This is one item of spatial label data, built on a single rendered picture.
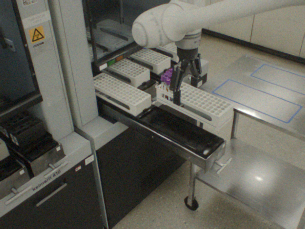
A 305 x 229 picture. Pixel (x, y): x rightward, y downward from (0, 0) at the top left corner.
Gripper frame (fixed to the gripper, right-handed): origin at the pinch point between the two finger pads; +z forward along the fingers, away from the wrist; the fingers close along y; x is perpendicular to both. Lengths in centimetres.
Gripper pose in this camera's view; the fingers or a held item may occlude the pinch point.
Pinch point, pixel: (185, 93)
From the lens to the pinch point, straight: 133.7
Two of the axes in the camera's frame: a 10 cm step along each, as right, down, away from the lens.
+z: 0.2, 8.0, 6.0
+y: 6.7, -4.6, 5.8
